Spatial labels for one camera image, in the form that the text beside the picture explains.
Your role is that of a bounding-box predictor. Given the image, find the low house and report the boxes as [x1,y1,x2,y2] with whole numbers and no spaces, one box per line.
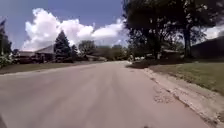
[83,54,108,63]
[13,44,56,64]

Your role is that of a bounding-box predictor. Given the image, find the row of distant trees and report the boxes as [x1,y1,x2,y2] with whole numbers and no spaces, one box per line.
[78,39,128,62]

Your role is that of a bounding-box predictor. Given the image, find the grey asphalt road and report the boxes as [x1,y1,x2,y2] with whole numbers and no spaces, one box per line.
[0,60,214,128]

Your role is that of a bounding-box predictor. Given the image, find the dark conifer tree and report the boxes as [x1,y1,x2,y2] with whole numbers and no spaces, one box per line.
[53,29,72,63]

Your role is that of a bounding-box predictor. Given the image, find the group of large trees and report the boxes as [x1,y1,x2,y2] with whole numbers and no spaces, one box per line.
[121,0,224,61]

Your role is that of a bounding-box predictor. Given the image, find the concrete gutter strip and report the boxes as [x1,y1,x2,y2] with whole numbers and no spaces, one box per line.
[141,66,224,128]

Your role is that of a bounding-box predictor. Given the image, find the grass verge before houses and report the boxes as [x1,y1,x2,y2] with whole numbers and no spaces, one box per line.
[0,61,101,76]

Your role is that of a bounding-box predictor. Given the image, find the dark building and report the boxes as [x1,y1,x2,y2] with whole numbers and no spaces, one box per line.
[191,35,224,61]

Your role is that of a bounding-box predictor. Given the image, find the tall dark tree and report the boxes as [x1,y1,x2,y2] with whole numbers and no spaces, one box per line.
[0,18,14,68]

